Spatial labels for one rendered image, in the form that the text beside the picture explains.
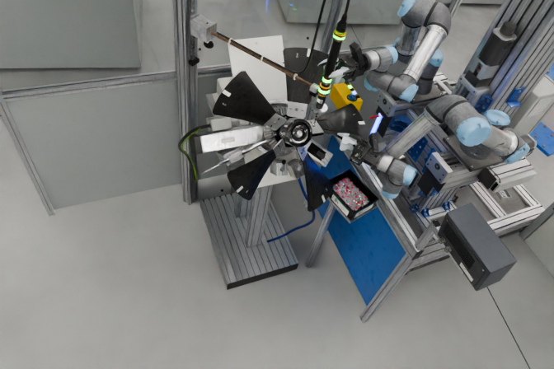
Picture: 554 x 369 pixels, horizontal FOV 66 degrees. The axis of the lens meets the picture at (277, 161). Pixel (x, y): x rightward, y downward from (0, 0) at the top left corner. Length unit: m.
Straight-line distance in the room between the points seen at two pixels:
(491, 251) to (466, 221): 0.13
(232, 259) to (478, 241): 1.50
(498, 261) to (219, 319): 1.57
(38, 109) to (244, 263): 1.41
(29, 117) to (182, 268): 1.20
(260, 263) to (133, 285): 0.75
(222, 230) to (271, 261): 0.38
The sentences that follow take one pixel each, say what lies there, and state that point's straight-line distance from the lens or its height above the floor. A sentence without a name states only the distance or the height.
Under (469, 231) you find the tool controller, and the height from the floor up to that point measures 1.24.
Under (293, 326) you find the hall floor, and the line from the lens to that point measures 2.67.
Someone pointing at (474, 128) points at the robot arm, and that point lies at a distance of 1.76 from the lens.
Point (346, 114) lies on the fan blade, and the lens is 2.00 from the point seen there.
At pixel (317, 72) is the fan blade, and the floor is 1.39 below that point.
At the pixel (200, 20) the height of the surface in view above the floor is 1.42.
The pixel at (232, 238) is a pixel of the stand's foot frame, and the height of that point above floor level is 0.08.
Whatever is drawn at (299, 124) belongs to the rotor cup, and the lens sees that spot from 1.79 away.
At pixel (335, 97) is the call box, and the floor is 1.03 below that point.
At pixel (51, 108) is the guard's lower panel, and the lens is 2.45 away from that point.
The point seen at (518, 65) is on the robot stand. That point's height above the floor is 1.43.
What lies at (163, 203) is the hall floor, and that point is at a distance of 3.03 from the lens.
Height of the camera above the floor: 2.47
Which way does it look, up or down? 48 degrees down
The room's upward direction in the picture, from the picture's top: 12 degrees clockwise
